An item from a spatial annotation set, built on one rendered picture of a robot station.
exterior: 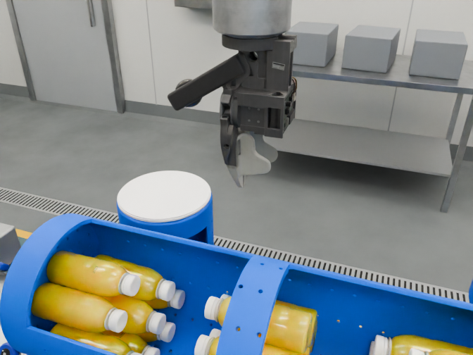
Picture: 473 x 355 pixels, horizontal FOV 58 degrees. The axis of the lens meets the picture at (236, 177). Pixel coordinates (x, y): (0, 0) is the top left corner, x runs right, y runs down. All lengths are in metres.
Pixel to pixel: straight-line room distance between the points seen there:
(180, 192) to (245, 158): 0.75
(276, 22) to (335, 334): 0.63
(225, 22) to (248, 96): 0.09
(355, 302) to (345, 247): 1.93
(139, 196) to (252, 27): 0.89
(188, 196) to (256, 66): 0.80
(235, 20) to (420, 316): 0.63
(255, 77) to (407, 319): 0.56
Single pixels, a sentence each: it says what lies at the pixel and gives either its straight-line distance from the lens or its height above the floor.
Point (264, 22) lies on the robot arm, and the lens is 0.49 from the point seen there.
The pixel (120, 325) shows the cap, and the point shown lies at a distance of 0.85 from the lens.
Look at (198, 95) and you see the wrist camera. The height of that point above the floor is 1.54.
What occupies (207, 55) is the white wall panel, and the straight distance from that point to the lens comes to 4.19.
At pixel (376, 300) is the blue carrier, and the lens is 0.87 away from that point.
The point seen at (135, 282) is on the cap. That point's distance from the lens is 0.85.
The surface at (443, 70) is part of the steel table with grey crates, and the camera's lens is 3.08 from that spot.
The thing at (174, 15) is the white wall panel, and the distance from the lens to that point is 4.26.
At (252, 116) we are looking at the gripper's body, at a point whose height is 1.52.
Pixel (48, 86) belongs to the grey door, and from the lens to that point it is 5.34.
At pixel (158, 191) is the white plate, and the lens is 1.31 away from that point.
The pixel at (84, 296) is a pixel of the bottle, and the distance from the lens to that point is 0.87.
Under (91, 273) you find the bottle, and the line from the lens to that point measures 0.86.
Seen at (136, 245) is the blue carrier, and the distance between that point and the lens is 0.99.
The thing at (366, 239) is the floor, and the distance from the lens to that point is 2.91.
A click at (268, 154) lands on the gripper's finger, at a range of 0.60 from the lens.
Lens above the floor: 1.72
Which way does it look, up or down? 30 degrees down
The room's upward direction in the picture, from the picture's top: straight up
